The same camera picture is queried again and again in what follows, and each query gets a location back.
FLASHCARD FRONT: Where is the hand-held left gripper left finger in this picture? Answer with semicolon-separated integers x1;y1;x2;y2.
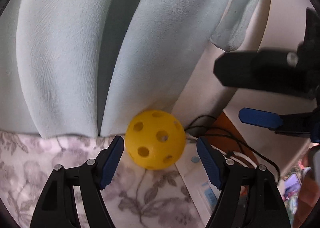
30;135;125;228

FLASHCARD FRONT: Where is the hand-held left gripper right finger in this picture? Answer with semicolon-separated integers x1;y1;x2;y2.
196;137;292;228

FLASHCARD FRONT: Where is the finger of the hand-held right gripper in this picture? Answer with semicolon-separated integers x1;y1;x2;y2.
239;108;320;141
214;49;298;91

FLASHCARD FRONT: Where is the yellow perforated plastic ball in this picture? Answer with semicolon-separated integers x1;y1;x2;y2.
125;110;186;170

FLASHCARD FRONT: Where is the floral cloth covered desktop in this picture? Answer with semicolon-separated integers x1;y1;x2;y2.
0;129;205;228

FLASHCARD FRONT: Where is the white power strip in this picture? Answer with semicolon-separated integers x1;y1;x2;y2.
175;140;240;228

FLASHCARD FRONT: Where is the brown wooden furniture edge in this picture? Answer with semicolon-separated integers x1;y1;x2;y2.
210;112;283;176

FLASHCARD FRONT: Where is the smartphone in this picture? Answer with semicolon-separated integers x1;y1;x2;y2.
285;172;302;196

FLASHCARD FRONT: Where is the pale green curtain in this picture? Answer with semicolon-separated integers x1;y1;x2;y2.
0;0;272;138

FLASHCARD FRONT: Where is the black cable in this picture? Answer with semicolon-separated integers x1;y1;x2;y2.
187;115;280;181

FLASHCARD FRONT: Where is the white cable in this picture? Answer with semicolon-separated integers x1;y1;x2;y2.
220;152;257;168

